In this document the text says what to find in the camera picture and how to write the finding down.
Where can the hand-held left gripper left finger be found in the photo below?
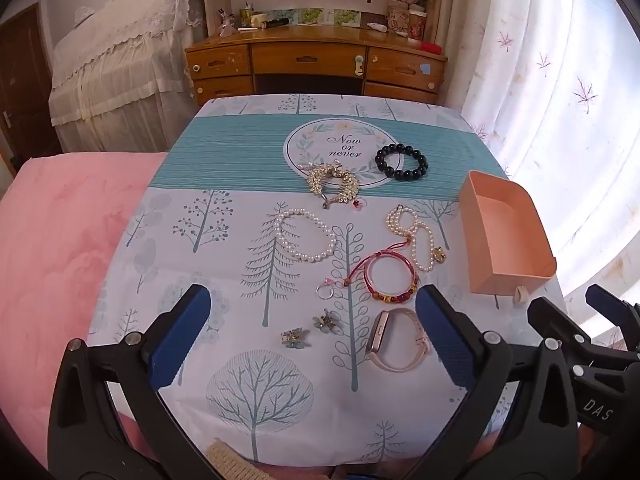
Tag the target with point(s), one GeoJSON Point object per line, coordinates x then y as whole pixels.
{"type": "Point", "coordinates": [182, 335]}

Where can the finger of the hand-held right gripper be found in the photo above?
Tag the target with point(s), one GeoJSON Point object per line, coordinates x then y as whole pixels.
{"type": "Point", "coordinates": [560, 322]}
{"type": "Point", "coordinates": [620, 317]}

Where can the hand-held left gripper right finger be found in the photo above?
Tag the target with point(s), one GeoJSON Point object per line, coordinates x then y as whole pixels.
{"type": "Point", "coordinates": [447, 340]}

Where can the pink smart watch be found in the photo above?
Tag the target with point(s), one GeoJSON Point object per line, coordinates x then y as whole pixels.
{"type": "Point", "coordinates": [375, 340]}

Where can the pink paper box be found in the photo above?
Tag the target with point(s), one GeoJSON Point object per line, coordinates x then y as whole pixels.
{"type": "Point", "coordinates": [505, 240]}

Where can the green flower hair clip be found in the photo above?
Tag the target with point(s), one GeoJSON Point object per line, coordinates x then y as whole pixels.
{"type": "Point", "coordinates": [295, 338]}

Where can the gold round charm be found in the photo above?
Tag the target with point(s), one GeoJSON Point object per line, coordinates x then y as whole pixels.
{"type": "Point", "coordinates": [440, 255]}

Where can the tree print tablecloth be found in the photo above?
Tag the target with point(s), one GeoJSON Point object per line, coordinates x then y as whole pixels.
{"type": "Point", "coordinates": [225, 240]}

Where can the pink blanket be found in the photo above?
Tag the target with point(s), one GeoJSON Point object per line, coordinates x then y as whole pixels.
{"type": "Point", "coordinates": [65, 240]}

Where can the small red earring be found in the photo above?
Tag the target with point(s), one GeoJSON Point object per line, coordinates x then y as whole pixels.
{"type": "Point", "coordinates": [357, 204]}

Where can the white leaf print curtain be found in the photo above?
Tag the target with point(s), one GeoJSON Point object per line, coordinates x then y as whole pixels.
{"type": "Point", "coordinates": [550, 110]}

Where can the blue sticker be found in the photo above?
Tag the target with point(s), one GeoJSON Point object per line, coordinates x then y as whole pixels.
{"type": "Point", "coordinates": [425, 69]}

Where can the white hook sticker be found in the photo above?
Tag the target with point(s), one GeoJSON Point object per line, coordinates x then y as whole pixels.
{"type": "Point", "coordinates": [358, 66]}

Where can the brown wooden door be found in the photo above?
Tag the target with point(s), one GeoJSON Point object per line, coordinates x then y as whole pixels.
{"type": "Point", "coordinates": [22, 95]}

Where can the red case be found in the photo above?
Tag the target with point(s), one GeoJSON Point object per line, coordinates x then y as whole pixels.
{"type": "Point", "coordinates": [432, 48]}

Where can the wooden desk with drawers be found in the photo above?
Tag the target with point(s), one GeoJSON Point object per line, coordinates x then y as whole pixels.
{"type": "Point", "coordinates": [305, 57]}

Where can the small white figurine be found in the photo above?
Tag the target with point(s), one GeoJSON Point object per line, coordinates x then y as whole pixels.
{"type": "Point", "coordinates": [226, 22]}

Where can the printed paper cup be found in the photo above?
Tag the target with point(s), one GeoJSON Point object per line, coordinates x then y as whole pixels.
{"type": "Point", "coordinates": [417, 25]}

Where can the black flashlight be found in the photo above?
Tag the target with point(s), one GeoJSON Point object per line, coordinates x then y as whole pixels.
{"type": "Point", "coordinates": [274, 23]}

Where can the row of green picture cards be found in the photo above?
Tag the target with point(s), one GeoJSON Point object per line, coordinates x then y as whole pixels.
{"type": "Point", "coordinates": [312, 16]}

